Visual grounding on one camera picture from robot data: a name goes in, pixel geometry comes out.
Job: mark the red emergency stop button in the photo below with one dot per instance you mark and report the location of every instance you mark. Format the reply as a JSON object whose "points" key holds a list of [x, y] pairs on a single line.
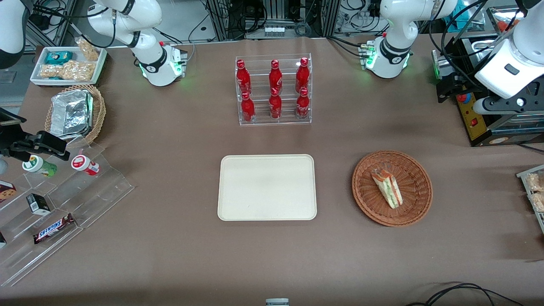
{"points": [[465, 98]]}

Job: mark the grey device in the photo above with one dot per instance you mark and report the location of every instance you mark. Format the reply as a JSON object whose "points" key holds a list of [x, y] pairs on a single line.
{"points": [[277, 302]]}

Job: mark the small black box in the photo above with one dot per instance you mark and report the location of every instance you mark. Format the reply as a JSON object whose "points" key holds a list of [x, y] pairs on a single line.
{"points": [[39, 204]]}

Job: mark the light wicker basket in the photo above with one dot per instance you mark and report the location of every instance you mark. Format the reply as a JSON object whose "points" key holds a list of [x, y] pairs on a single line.
{"points": [[100, 114]]}

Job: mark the tray with rice snacks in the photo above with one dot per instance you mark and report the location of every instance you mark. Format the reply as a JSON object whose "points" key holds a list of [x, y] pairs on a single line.
{"points": [[522, 174]]}

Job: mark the brown cookie box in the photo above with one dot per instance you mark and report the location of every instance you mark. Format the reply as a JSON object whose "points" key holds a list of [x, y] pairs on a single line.
{"points": [[6, 191]]}

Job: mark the Snickers chocolate bar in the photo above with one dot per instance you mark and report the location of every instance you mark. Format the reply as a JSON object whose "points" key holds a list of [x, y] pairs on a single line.
{"points": [[53, 228]]}

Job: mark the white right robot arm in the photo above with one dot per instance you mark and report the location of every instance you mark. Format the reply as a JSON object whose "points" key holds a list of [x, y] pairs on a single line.
{"points": [[123, 17]]}

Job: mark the red cola bottle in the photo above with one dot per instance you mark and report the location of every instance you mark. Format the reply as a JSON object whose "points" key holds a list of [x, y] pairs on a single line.
{"points": [[302, 106], [247, 109], [275, 78], [302, 76], [243, 78], [275, 106]]}

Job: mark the cream rectangular tray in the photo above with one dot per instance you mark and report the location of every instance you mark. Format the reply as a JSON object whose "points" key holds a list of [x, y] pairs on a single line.
{"points": [[255, 187]]}

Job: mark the silver foil container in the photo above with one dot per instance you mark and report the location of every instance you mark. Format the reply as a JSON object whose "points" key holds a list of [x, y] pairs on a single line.
{"points": [[70, 112]]}

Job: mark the clear acrylic bottle rack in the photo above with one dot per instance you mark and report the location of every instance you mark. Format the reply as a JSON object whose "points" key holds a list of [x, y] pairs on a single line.
{"points": [[259, 122]]}

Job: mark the teal snack packet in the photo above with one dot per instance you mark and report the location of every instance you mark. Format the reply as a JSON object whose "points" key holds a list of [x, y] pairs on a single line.
{"points": [[58, 57]]}

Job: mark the green labelled small bottle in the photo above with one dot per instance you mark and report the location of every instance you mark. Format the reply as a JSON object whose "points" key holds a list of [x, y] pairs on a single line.
{"points": [[40, 166]]}

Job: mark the clear pack of rice snack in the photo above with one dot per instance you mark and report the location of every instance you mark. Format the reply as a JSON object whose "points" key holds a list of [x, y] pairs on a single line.
{"points": [[538, 202], [535, 182]]}

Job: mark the triangle sandwich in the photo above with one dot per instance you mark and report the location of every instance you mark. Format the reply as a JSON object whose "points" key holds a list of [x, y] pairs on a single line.
{"points": [[389, 189]]}

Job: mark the dark snack packet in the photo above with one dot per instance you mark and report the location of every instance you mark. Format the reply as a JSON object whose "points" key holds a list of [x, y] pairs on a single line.
{"points": [[2, 240]]}

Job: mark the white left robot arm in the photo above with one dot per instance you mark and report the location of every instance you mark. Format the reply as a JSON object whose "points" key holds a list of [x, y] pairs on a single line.
{"points": [[395, 25]]}

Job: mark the orange snack packet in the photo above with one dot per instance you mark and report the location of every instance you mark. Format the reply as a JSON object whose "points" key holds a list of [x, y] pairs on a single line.
{"points": [[508, 26]]}

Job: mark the black wrist bracket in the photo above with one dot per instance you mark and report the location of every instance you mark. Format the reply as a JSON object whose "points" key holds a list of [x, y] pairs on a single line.
{"points": [[9, 117]]}

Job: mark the clear acrylic stepped display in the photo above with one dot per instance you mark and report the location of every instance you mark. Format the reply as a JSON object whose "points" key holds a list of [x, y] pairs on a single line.
{"points": [[106, 191]]}

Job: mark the white rectangular snack tray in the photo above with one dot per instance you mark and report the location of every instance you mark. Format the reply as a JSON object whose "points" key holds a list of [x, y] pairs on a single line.
{"points": [[63, 83]]}

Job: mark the round brown wicker basket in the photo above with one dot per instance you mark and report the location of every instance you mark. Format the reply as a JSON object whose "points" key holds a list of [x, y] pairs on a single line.
{"points": [[410, 170]]}

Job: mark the clear bag of nut snack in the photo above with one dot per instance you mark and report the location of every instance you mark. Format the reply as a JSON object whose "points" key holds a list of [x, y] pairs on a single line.
{"points": [[51, 71], [78, 71], [88, 49]]}

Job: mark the black clamp block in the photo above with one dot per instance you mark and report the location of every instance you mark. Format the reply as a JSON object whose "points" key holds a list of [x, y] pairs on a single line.
{"points": [[451, 88]]}

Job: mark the red labelled small bottle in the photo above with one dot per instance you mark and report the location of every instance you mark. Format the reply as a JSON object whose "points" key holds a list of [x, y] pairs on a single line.
{"points": [[85, 165]]}

